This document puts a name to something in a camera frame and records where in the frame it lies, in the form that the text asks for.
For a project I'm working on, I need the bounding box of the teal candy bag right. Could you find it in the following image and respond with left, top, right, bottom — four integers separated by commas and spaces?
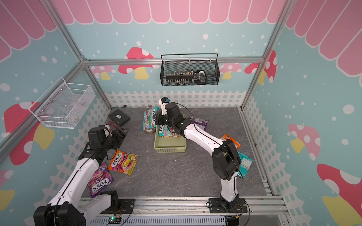
238, 152, 253, 178

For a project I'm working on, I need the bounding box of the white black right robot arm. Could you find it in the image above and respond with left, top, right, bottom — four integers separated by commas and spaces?
154, 97, 242, 209

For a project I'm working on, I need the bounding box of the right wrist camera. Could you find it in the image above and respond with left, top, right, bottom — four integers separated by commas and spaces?
159, 97, 170, 115

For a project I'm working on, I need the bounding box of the green plastic basket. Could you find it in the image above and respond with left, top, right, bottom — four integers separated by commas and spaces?
154, 125, 187, 153

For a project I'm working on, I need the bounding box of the teal Fox's mint bag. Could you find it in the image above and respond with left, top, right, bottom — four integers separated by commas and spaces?
142, 107, 159, 130
158, 125, 180, 137

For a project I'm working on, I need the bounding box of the black wire wall basket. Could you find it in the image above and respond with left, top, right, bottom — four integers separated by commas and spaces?
160, 53, 220, 86

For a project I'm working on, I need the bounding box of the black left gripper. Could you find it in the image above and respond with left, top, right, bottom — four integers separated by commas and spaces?
102, 127, 130, 151

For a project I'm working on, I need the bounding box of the white wire wall basket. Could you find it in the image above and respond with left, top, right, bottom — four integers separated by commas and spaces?
28, 77, 96, 129

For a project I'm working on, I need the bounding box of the green lit circuit board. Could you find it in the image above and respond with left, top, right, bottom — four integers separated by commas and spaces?
107, 217, 122, 226

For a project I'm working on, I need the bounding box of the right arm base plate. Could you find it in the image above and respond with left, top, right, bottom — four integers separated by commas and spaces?
206, 198, 248, 214

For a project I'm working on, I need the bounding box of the aluminium front rail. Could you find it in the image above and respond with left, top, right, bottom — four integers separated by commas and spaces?
53, 196, 289, 218

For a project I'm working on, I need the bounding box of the brown tape roll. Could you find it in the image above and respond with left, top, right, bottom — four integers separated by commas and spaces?
143, 128, 156, 134

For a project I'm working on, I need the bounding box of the purple Fox's berries bag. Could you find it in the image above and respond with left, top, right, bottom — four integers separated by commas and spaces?
88, 163, 114, 198

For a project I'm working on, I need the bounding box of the orange candy bag right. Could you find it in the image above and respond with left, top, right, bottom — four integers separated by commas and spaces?
221, 134, 241, 149

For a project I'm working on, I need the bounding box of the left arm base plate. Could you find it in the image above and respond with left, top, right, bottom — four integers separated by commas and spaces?
101, 199, 135, 214

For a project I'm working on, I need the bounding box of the yellow Fox's fruits bag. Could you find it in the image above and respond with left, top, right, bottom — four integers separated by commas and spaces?
108, 150, 139, 176

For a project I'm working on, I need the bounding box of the black network box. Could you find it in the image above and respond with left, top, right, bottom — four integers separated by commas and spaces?
108, 109, 131, 127

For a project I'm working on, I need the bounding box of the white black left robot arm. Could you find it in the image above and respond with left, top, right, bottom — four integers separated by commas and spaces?
34, 125, 128, 226

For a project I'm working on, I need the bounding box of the purple candy bag back side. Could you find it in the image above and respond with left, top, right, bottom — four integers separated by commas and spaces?
190, 116, 209, 131

